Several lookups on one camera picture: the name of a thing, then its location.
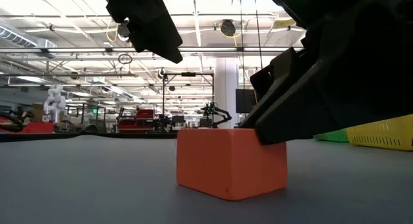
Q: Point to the white building column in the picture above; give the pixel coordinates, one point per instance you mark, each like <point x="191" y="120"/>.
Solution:
<point x="226" y="88"/>

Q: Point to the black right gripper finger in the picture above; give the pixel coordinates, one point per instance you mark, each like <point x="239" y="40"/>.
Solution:
<point x="300" y="114"/>
<point x="271" y="82"/>

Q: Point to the grey air duct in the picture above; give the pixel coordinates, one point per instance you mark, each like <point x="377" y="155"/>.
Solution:
<point x="19" y="38"/>

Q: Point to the orange triangular block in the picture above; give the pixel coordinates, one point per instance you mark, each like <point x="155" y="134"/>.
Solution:
<point x="226" y="166"/>

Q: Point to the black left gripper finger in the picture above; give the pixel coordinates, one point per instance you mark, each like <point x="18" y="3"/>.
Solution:
<point x="158" y="40"/>

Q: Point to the black metal frame stand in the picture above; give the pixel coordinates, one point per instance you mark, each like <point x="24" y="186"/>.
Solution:
<point x="188" y="74"/>

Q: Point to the yellow plastic basket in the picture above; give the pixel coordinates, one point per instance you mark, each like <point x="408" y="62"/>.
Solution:
<point x="387" y="135"/>

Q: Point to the black table frame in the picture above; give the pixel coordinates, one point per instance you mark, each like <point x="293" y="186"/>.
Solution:
<point x="64" y="136"/>

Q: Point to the cardboard box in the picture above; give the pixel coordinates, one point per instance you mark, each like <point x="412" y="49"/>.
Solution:
<point x="38" y="112"/>

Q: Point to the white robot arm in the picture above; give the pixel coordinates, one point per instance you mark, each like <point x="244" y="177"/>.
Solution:
<point x="55" y="101"/>

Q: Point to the red low bin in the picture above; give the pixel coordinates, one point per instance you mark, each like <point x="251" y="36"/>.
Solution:
<point x="35" y="127"/>

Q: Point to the red tool cart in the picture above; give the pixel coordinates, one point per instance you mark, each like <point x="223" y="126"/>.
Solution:
<point x="145" y="114"/>

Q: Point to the black monitor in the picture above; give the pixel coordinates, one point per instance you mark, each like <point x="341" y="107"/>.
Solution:
<point x="245" y="101"/>

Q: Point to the green plastic basket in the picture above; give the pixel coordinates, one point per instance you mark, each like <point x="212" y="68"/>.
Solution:
<point x="335" y="136"/>

